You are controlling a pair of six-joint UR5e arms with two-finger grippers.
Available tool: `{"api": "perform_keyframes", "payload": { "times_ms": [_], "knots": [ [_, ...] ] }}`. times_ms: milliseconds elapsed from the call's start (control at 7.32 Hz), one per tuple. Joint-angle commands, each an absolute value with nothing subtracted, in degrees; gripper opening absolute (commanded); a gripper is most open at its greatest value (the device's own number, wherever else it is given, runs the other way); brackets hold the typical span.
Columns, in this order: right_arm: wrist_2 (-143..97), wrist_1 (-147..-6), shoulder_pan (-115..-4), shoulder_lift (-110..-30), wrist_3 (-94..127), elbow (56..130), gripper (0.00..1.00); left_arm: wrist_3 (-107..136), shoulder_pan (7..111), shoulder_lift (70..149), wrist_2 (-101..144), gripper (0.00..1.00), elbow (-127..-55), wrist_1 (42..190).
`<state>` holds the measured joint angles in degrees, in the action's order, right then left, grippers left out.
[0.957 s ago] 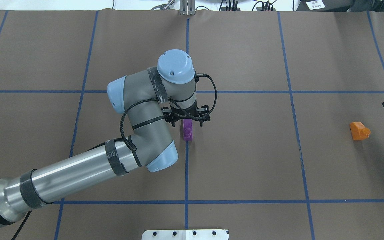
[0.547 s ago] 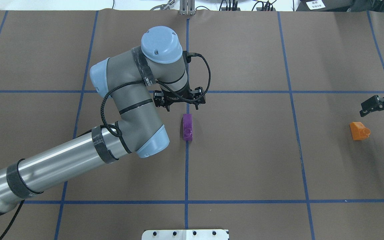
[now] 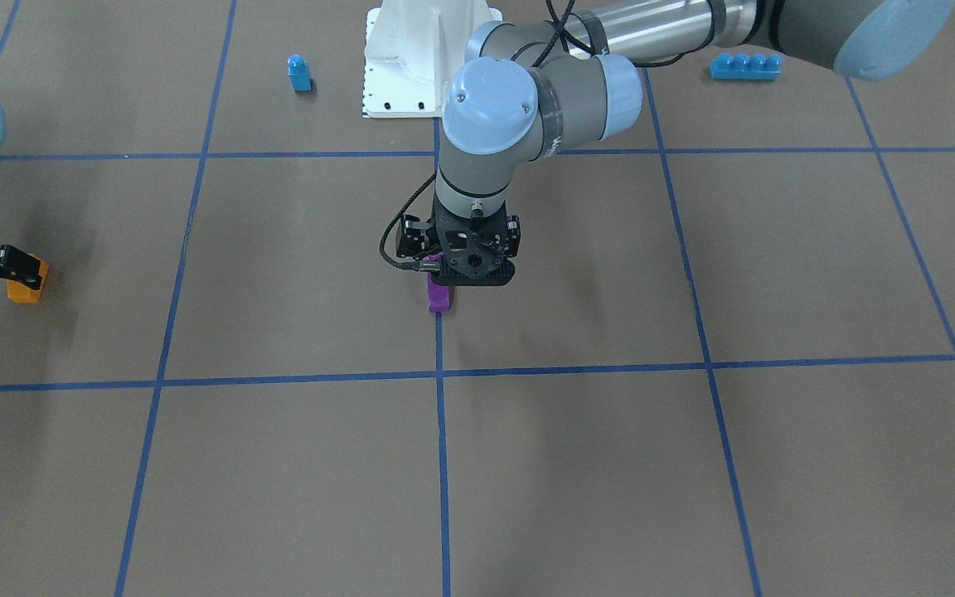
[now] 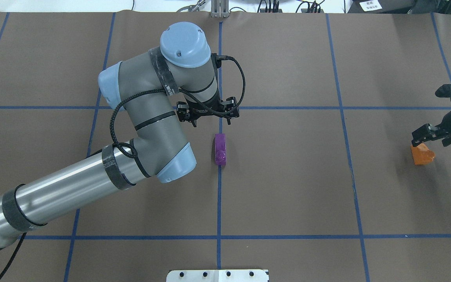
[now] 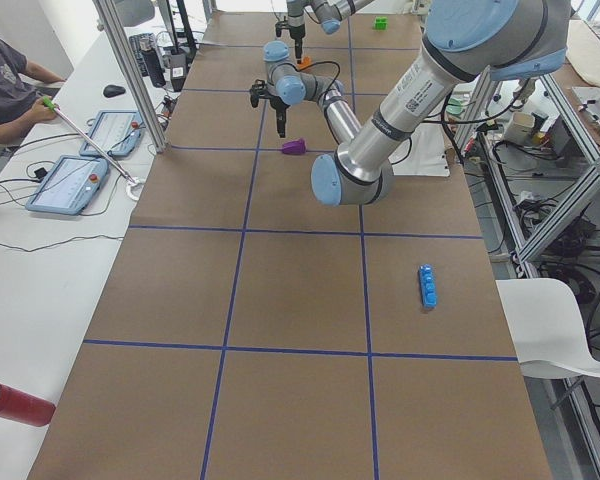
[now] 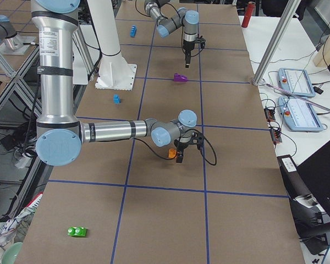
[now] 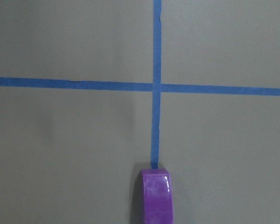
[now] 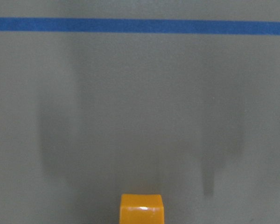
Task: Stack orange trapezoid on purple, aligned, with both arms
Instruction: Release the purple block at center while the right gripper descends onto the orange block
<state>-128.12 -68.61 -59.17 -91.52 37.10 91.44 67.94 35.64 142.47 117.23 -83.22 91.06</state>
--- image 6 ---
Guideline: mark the blue block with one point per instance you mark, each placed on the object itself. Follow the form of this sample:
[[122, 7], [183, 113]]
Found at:
[[116, 99], [133, 31]]

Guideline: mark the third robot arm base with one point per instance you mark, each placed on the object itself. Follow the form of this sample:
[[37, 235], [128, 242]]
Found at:
[[11, 42]]

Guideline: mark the white remote control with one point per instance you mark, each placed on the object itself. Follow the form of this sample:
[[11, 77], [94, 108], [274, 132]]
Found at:
[[289, 164]]

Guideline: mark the red cylinder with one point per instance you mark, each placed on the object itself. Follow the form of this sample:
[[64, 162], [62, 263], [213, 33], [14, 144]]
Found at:
[[248, 14]]

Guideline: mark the green bowl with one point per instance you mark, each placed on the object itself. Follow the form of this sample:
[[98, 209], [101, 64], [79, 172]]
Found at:
[[11, 253]]

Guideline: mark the blue block far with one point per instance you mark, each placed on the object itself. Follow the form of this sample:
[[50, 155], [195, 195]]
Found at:
[[133, 31]]

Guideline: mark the green double block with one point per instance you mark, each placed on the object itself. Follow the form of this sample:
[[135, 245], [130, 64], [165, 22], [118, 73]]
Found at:
[[79, 232]]

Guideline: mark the teach pendant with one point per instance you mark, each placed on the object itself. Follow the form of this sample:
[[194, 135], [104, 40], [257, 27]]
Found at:
[[298, 115], [296, 81]]

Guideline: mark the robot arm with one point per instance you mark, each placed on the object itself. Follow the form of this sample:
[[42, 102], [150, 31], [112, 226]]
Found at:
[[60, 134], [185, 19]]

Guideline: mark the aluminium post at table edge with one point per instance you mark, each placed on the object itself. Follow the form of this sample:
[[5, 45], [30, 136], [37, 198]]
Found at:
[[279, 31]]

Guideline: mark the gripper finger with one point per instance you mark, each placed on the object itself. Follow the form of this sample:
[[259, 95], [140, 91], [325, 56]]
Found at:
[[179, 157], [175, 153], [186, 60]]

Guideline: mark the white camera stand column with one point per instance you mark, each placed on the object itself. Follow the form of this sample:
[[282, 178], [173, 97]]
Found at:
[[114, 71]]

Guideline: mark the lower teach pendant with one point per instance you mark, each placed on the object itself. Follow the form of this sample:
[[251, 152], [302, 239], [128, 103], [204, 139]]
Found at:
[[298, 115]]

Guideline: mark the crumpled patterned cloth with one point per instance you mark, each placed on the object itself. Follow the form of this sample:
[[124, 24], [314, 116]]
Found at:
[[15, 230]]

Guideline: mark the purple trapezoid block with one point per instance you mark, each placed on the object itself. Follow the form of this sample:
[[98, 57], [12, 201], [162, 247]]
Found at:
[[180, 78]]

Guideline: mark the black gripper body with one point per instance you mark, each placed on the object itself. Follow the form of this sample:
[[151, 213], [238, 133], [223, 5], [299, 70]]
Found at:
[[187, 49], [182, 147]]

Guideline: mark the upper teach pendant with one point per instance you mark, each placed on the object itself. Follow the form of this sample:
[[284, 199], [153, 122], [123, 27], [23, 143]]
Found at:
[[296, 81]]

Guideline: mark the orange trapezoid block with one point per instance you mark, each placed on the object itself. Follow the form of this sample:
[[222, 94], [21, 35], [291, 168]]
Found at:
[[170, 153]]

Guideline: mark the blue block near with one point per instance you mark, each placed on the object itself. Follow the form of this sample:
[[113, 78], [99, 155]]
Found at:
[[116, 99]]

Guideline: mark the black laptop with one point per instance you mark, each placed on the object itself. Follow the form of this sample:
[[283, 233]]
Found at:
[[315, 173]]

